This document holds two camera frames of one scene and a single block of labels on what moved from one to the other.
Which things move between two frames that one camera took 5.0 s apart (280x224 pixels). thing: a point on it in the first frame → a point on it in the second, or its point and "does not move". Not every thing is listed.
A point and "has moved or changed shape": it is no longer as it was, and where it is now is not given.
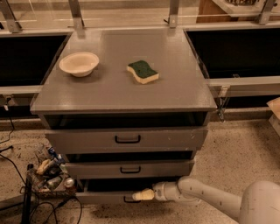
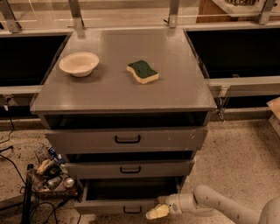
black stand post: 27,197 does not move
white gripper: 160,192 → 172,203
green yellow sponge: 143,72 does not move
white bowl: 80,64 does not move
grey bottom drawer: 106,197 has moved or changed shape
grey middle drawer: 123,169 does not move
